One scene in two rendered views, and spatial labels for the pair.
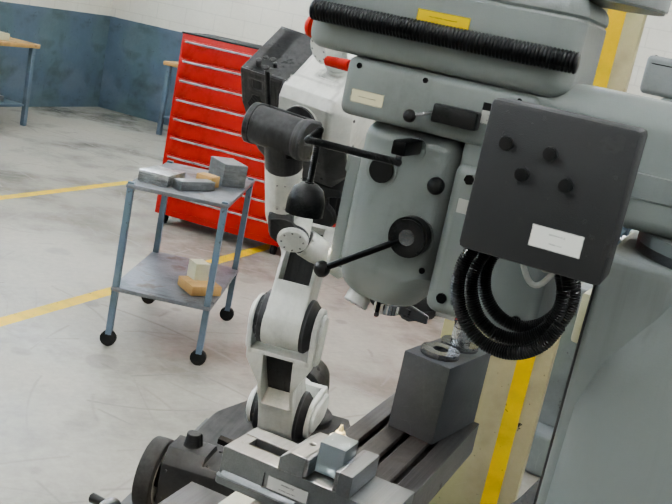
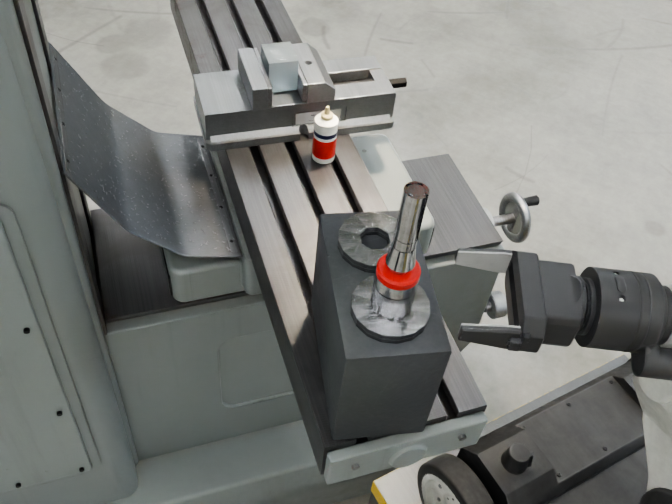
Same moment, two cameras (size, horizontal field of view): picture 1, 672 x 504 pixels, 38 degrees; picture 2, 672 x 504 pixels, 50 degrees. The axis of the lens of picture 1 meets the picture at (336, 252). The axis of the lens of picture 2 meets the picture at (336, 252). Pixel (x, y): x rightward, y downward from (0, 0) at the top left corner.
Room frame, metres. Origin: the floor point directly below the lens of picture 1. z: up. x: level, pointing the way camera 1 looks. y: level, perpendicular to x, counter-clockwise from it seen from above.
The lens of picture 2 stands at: (2.49, -0.73, 1.74)
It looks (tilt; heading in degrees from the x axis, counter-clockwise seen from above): 48 degrees down; 135
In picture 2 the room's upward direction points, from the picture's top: 7 degrees clockwise
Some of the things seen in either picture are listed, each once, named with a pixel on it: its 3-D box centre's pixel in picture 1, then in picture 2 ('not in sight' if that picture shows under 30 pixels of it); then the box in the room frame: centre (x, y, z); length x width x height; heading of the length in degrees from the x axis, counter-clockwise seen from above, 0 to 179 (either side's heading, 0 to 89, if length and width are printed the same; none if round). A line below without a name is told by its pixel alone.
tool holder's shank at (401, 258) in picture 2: not in sight; (407, 230); (2.18, -0.33, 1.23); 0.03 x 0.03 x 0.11
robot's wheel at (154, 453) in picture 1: (155, 473); not in sight; (2.40, 0.36, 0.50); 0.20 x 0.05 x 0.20; 169
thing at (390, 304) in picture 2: (462, 331); (394, 288); (2.18, -0.33, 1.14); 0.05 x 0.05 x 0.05
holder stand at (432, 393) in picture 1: (441, 384); (372, 320); (2.14, -0.30, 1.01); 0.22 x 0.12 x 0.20; 149
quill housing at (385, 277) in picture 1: (409, 214); not in sight; (1.72, -0.12, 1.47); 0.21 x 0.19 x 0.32; 158
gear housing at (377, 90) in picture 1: (455, 104); not in sight; (1.71, -0.15, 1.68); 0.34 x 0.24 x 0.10; 68
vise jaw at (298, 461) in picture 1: (308, 453); (309, 71); (1.66, -0.03, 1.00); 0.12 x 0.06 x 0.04; 157
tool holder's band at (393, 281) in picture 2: not in sight; (398, 270); (2.18, -0.33, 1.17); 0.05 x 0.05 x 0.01
